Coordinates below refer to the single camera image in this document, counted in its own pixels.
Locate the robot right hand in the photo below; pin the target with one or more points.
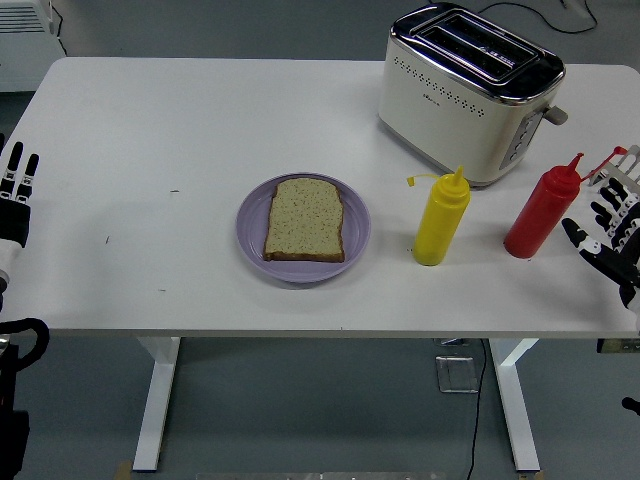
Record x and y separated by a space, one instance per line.
607 257

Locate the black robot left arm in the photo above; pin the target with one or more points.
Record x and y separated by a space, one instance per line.
10 400

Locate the purple plate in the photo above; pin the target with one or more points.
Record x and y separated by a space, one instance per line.
355 225

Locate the table control panel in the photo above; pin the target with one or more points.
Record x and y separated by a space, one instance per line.
617 345

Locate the white appliance with grille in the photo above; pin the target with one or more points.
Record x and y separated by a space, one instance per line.
25 45

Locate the metal floor plate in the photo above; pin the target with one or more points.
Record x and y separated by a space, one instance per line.
456 375

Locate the yellow squeeze bottle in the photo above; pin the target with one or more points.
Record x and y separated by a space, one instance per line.
442 220

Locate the cream and chrome toaster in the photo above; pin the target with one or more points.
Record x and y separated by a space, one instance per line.
450 115

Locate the white table leg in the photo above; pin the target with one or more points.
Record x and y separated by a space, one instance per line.
155 400
517 400

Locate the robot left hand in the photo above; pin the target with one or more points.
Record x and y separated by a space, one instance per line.
15 220

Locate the red squeeze bottle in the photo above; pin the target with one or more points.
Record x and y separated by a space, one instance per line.
542 215

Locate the slice of bread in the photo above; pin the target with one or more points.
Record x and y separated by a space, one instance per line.
305 220

